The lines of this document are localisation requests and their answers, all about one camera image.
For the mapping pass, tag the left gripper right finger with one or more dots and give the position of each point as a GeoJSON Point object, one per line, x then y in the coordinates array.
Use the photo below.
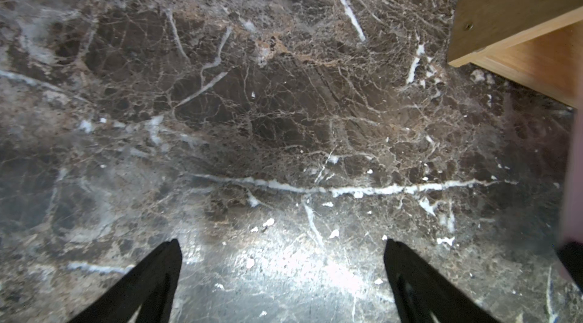
{"type": "Point", "coordinates": [422, 294]}

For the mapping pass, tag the wooden three-tier shelf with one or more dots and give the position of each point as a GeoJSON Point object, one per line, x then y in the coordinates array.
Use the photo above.
{"type": "Point", "coordinates": [536, 43]}

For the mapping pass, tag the pink pencil case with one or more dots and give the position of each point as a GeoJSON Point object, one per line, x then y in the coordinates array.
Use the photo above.
{"type": "Point", "coordinates": [571, 214]}

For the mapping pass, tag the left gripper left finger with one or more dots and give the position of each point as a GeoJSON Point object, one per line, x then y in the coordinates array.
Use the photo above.
{"type": "Point", "coordinates": [147, 291]}

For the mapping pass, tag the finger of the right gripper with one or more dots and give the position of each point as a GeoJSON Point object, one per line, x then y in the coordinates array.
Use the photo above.
{"type": "Point", "coordinates": [570, 256]}

